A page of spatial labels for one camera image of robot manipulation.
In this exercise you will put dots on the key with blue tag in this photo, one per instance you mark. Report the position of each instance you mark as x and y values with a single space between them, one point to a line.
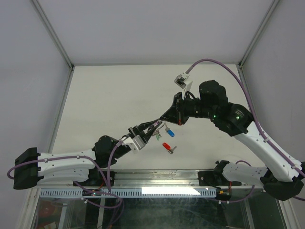
169 131

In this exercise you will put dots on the aluminium mounting rail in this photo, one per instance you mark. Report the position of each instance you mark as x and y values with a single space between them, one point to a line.
143 178

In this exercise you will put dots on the aluminium frame post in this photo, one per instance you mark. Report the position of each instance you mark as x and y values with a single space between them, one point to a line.
59 46
253 64

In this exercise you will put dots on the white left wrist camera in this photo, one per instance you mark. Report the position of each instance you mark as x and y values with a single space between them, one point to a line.
135 144

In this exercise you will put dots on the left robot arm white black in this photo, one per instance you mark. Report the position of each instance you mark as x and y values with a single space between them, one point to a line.
33 167

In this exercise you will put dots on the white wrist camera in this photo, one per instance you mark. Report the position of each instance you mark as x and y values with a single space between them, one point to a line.
135 144
184 83

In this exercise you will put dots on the metal keyring with clips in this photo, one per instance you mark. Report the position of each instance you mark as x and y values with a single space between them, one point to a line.
160 127

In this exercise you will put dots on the white slotted cable duct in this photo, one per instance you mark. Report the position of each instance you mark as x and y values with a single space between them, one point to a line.
144 192

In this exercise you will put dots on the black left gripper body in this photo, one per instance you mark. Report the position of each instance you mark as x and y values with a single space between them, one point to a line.
135 131

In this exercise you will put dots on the left aluminium frame post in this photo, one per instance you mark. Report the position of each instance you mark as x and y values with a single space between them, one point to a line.
59 46

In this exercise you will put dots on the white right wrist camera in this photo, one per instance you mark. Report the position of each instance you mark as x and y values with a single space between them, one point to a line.
184 83

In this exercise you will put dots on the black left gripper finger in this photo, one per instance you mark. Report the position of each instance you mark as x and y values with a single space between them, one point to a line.
146 125
150 132

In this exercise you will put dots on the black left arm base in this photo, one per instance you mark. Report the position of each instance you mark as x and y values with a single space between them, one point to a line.
100 177

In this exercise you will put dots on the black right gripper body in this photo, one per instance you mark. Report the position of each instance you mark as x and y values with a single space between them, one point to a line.
188 108

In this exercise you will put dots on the key with red tag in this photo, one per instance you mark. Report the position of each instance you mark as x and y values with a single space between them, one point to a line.
169 149

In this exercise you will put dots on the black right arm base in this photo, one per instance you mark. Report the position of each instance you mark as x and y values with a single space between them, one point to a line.
215 178

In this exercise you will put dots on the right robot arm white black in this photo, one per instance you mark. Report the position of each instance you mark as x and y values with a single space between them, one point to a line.
281 177

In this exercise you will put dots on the right aluminium frame post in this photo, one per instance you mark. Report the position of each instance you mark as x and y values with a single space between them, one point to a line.
253 64

